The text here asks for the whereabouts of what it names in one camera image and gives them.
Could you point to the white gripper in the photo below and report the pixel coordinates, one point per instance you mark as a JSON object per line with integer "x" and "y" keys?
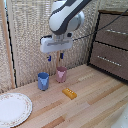
{"x": 56, "y": 45}

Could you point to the bright blue vase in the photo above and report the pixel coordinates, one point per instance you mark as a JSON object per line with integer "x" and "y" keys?
{"x": 43, "y": 81}

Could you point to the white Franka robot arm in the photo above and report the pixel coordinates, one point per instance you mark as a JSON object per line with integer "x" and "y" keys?
{"x": 65, "y": 15}

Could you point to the pink cup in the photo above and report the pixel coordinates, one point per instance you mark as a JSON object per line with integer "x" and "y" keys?
{"x": 61, "y": 74}

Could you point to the beige woven screen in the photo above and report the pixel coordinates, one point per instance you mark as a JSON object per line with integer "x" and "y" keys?
{"x": 30, "y": 40}

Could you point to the yellow rectangular block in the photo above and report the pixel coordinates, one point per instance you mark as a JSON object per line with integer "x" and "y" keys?
{"x": 69, "y": 93}

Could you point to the dark brown drawer cabinet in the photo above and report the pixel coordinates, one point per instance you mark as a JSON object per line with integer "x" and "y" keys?
{"x": 111, "y": 50}

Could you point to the white floral rim plate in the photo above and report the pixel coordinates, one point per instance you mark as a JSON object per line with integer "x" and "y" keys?
{"x": 13, "y": 108}

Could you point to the wooden post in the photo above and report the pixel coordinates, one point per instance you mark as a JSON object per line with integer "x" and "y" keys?
{"x": 6, "y": 46}

